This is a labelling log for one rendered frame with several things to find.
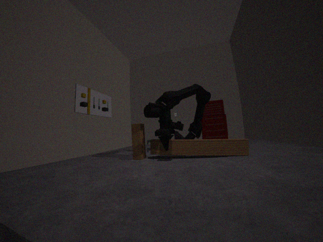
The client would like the long brown wooden board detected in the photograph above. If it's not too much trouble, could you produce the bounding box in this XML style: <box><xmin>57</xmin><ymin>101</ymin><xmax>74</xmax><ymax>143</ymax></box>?
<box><xmin>147</xmin><ymin>139</ymin><xmax>249</xmax><ymax>156</ymax></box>

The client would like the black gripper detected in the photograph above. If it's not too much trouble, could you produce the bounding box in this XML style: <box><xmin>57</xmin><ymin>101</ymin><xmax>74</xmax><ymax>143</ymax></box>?
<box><xmin>155</xmin><ymin>117</ymin><xmax>175</xmax><ymax>150</ymax></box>

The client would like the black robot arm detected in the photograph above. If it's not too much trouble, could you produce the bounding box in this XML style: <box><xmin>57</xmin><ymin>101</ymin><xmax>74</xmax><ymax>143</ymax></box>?
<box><xmin>144</xmin><ymin>84</ymin><xmax>211</xmax><ymax>140</ymax></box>

